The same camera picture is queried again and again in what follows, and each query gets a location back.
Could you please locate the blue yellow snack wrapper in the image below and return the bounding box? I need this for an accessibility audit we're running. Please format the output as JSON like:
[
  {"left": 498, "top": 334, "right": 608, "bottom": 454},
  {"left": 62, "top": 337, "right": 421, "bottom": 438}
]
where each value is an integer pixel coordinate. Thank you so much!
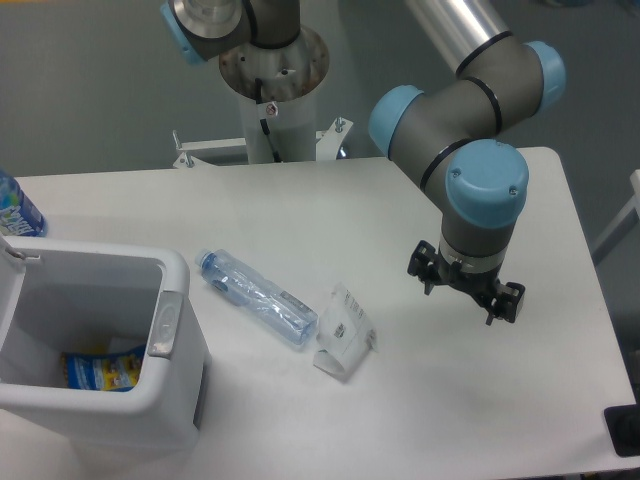
[{"left": 61, "top": 345, "right": 145, "bottom": 392}]

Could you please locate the blue labelled water bottle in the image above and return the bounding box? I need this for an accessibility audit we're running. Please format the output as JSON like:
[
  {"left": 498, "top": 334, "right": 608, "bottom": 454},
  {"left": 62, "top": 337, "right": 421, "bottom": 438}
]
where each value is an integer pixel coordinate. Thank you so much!
[{"left": 1, "top": 171, "right": 48, "bottom": 237}]

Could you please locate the white trash can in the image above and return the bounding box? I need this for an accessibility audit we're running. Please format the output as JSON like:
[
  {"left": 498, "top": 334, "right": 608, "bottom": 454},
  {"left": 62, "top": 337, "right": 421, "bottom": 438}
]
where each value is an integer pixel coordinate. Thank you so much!
[{"left": 1, "top": 237, "right": 211, "bottom": 450}]

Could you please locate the white frame at right edge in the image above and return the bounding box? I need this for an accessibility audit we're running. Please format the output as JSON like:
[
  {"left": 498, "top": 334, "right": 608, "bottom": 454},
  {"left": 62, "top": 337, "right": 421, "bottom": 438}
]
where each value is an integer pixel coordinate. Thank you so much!
[{"left": 591, "top": 169, "right": 639, "bottom": 266}]

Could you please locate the black device at table edge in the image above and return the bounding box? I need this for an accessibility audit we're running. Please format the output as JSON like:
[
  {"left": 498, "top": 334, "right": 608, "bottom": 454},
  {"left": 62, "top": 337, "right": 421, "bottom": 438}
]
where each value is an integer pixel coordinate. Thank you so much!
[{"left": 604, "top": 404, "right": 639, "bottom": 458}]

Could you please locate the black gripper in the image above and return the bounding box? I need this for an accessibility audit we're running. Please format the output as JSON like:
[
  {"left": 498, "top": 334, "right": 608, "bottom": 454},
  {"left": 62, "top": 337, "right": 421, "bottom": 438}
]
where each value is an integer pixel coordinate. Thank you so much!
[{"left": 407, "top": 240, "right": 526, "bottom": 326}]

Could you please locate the black cable on pedestal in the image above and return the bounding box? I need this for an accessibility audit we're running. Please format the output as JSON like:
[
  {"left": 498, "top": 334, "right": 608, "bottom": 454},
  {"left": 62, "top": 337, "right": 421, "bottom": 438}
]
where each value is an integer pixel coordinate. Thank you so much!
[{"left": 253, "top": 77, "right": 282, "bottom": 164}]

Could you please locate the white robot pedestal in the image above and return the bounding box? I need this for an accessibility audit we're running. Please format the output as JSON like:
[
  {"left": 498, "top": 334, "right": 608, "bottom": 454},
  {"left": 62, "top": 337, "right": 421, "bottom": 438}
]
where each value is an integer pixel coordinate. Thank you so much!
[{"left": 173, "top": 26, "right": 353, "bottom": 168}]

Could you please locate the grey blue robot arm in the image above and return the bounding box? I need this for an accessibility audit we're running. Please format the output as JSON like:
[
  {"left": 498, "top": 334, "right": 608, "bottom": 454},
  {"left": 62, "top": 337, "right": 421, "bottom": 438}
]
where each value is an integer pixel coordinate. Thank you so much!
[{"left": 160, "top": 1, "right": 566, "bottom": 322}]

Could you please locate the clear blue plastic bottle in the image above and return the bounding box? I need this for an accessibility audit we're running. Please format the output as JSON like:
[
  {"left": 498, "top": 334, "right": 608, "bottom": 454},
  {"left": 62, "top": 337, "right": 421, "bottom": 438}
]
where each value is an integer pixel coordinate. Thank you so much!
[{"left": 195, "top": 249, "right": 318, "bottom": 347}]

